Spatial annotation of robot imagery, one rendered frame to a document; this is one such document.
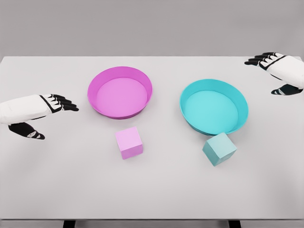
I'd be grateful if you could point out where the cyan round plate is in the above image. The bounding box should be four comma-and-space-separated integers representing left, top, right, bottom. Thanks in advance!
179, 79, 249, 137

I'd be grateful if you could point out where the pink round plate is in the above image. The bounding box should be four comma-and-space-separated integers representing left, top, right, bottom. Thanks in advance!
87, 66, 153, 120

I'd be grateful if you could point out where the cyan cube block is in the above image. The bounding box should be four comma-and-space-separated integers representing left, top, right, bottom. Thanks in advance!
202, 132, 238, 167

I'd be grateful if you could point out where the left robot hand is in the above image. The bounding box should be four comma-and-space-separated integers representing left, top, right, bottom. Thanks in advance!
0, 94, 79, 141

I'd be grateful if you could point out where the pink cube block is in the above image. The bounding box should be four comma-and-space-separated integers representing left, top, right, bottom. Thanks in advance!
115, 126, 143, 160

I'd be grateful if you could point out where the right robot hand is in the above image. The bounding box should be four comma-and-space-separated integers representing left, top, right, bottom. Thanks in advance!
244, 52, 304, 95

